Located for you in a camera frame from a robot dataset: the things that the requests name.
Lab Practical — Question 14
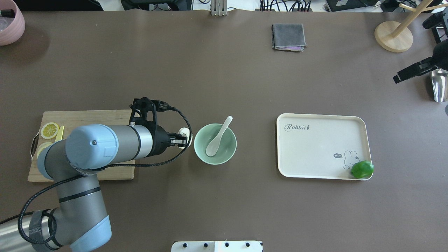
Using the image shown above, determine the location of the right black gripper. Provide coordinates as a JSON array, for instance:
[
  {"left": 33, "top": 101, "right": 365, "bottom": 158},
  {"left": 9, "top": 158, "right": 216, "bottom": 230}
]
[{"left": 393, "top": 42, "right": 448, "bottom": 83}]

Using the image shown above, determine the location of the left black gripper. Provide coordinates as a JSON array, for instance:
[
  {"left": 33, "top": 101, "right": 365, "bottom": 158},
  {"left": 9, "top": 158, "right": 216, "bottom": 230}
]
[{"left": 150, "top": 124, "right": 189, "bottom": 156}]

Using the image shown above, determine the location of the white ceramic spoon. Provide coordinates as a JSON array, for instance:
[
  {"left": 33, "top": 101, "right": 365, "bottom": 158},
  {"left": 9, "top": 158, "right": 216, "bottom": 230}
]
[{"left": 206, "top": 116, "right": 233, "bottom": 157}]

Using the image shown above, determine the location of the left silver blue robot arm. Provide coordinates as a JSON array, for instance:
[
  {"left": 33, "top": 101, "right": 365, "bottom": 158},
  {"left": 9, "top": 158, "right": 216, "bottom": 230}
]
[{"left": 1, "top": 124, "right": 192, "bottom": 252}]

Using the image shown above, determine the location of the mint green bowl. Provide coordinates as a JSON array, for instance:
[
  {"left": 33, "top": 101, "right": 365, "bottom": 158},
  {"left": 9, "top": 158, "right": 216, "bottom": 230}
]
[{"left": 193, "top": 123, "right": 237, "bottom": 165}]

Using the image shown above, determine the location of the pink bowl with ice cubes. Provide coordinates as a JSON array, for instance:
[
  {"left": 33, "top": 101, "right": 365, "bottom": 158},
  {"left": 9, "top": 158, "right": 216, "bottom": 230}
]
[{"left": 0, "top": 0, "right": 25, "bottom": 46}]

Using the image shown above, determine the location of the metal scoop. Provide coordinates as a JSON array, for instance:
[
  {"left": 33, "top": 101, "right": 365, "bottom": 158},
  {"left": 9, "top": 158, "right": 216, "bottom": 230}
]
[{"left": 431, "top": 68, "right": 448, "bottom": 103}]

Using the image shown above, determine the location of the wooden mug tree stand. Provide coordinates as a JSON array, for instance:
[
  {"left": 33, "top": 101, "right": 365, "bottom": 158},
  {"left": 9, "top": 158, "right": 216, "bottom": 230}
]
[{"left": 374, "top": 0, "right": 448, "bottom": 53}]

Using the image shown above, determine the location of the wooden cutting board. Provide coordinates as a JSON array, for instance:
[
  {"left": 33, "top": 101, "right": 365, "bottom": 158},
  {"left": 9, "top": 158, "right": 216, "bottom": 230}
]
[{"left": 40, "top": 110, "right": 134, "bottom": 181}]

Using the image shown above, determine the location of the yellow plastic knife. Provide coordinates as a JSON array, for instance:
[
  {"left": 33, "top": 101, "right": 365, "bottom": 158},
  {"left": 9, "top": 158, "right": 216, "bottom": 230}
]
[{"left": 55, "top": 126, "right": 64, "bottom": 142}]

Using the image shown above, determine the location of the green lime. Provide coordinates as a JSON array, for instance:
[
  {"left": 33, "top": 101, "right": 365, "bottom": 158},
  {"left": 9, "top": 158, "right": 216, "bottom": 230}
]
[{"left": 351, "top": 160, "right": 375, "bottom": 179}]

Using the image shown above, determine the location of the cream rectangular tray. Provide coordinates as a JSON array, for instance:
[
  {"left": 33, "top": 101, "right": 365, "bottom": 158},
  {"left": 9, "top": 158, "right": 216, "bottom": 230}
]
[{"left": 276, "top": 113, "right": 372, "bottom": 180}]

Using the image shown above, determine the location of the grey folded cloth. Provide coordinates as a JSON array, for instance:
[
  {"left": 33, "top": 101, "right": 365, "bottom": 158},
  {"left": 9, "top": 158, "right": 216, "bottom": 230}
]
[{"left": 271, "top": 23, "right": 308, "bottom": 52}]

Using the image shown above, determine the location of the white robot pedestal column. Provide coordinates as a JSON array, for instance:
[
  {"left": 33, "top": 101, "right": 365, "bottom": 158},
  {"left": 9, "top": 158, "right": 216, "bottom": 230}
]
[{"left": 171, "top": 240, "right": 264, "bottom": 252}]

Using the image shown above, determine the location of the lemon slice near handle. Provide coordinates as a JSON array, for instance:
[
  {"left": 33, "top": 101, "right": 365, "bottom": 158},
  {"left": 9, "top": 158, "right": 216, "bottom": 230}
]
[{"left": 40, "top": 122, "right": 60, "bottom": 139}]

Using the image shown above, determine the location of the aluminium frame post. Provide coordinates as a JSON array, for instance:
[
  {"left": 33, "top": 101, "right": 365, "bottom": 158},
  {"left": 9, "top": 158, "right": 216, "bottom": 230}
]
[{"left": 210, "top": 0, "right": 228, "bottom": 16}]

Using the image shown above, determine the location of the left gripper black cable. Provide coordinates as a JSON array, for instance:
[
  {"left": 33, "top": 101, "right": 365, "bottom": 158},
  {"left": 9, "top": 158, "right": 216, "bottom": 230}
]
[{"left": 17, "top": 105, "right": 193, "bottom": 245}]

